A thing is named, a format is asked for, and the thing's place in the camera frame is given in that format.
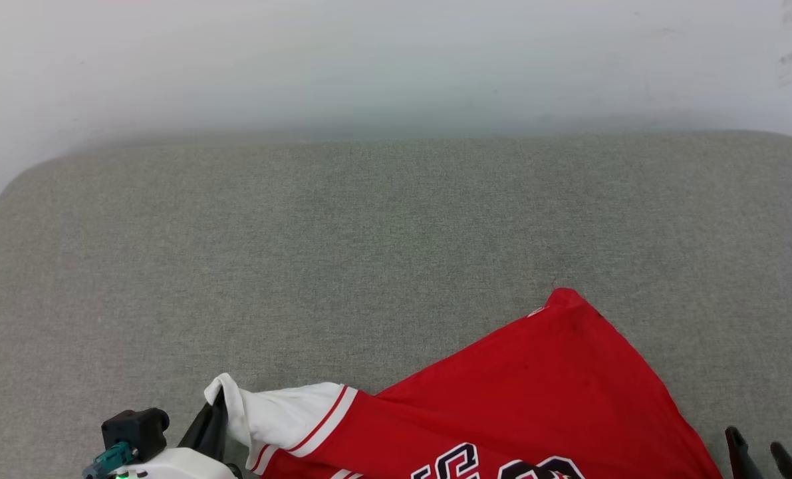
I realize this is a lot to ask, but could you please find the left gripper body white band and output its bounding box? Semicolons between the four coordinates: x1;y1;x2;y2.
112;446;245;479

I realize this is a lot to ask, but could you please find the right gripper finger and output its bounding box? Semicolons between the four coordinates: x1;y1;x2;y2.
724;426;766;479
769;440;792;479

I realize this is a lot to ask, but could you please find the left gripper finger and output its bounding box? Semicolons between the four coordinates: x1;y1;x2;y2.
179;389;229;462

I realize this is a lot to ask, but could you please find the red basketball jersey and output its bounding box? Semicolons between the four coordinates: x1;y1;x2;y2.
203;287;724;479

